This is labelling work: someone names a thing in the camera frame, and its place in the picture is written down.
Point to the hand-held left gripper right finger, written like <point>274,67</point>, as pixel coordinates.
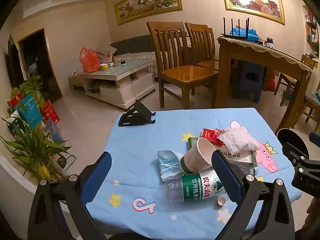
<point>222,165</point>

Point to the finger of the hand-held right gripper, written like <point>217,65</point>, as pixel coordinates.
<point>293,152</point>
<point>315,138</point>

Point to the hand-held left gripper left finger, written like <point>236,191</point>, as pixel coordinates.
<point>100,170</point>

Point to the black gold-rimmed trash bin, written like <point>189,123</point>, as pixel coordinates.
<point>291,136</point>

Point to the white and green carton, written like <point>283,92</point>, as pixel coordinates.
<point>240,158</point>

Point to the white paper cup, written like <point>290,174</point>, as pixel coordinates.
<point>197,157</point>

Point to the clear plastic bottle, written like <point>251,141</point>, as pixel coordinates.
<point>248,171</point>

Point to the red wrapper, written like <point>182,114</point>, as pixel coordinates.
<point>218,137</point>

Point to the white tissue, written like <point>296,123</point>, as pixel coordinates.
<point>237,138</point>

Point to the green label water bottle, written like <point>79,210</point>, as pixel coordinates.
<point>197,186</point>

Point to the green small packet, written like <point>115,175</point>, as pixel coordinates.
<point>192,142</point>

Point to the blue face mask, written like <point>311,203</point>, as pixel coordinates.
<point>167,163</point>

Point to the person's right hand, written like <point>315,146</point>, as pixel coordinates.
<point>313,213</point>

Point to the wooden dining chair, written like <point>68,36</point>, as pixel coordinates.
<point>190,72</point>
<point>307,62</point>
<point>310,105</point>
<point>200,35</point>

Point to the red flat packet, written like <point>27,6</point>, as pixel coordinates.
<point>207,133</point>

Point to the white bottle cap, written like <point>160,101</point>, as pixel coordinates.
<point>222,201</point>

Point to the blue cartoon printed tablecloth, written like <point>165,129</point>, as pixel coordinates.
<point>140,150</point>

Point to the black phone stand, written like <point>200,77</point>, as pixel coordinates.
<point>140,116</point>

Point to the red bag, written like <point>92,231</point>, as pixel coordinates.
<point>271,85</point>

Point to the long-leaved potted plant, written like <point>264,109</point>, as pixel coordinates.
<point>35,145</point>

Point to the large red gift box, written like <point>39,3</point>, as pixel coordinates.
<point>50,112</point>

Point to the white coffee table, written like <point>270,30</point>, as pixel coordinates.
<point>125,90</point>

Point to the blue plastic stool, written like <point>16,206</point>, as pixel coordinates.
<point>250,75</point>

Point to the blue gift box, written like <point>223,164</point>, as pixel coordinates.
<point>30,111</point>

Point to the yellow cup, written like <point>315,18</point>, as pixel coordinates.
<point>104,67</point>

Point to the lace-edged table cover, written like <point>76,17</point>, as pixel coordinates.
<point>262,47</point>

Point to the wooden dining table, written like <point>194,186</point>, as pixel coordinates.
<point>250,55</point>

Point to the round-leaved potted plant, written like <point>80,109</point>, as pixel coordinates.
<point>30,86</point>

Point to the orange plastic bag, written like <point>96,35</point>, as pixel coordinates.
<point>90,61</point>

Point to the small red gift box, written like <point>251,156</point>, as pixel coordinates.
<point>15,100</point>

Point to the white upright card box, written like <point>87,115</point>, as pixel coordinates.
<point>108,56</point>

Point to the blue plastic bag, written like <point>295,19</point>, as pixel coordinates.
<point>252,35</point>

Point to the black antenna router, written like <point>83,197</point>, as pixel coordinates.
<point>235,37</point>

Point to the black television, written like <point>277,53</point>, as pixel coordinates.
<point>13,62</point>

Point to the framed flower painting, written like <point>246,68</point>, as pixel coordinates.
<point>252,2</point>

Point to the framed horse painting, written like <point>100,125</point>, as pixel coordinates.
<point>147,2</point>

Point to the wall shelf with items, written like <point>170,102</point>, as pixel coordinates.
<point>312,30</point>

